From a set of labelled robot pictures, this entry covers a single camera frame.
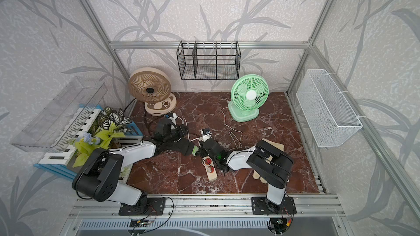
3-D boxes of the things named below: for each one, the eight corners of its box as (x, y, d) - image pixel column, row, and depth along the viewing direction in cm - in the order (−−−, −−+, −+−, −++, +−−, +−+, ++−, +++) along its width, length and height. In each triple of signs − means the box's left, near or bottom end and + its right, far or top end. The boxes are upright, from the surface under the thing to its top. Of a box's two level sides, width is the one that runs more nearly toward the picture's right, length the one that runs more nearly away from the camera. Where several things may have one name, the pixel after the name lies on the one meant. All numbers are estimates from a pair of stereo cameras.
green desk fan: (232, 124, 104) (235, 90, 81) (228, 111, 111) (230, 76, 87) (261, 119, 107) (273, 85, 83) (256, 107, 114) (265, 72, 90)
